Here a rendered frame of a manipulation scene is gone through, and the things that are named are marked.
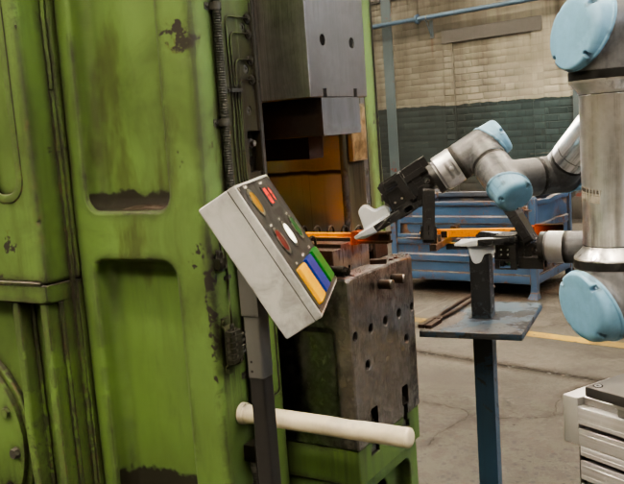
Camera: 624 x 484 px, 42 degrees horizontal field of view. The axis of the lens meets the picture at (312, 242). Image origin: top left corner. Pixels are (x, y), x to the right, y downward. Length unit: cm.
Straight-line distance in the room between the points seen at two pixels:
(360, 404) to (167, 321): 53
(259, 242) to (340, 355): 70
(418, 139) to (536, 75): 189
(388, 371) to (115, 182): 88
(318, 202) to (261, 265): 104
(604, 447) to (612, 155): 54
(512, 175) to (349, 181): 94
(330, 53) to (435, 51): 897
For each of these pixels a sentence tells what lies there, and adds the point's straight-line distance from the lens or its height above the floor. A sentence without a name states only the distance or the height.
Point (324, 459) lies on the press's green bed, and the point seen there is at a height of 43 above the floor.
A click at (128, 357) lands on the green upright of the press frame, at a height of 73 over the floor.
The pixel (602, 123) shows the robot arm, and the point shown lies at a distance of 130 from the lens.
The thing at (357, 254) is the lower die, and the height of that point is 95.
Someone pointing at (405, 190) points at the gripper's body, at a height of 115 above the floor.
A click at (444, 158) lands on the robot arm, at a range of 163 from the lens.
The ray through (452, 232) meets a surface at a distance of 252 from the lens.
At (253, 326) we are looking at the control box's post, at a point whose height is 91.
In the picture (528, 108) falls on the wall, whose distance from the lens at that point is 1036.
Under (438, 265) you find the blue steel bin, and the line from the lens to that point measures 614.
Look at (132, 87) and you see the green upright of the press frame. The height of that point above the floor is 142.
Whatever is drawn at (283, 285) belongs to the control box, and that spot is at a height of 102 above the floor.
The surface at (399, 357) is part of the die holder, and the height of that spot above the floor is 64.
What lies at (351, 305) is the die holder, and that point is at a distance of 202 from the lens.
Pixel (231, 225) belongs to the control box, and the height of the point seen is 113.
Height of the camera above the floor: 129
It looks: 8 degrees down
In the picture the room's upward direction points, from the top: 4 degrees counter-clockwise
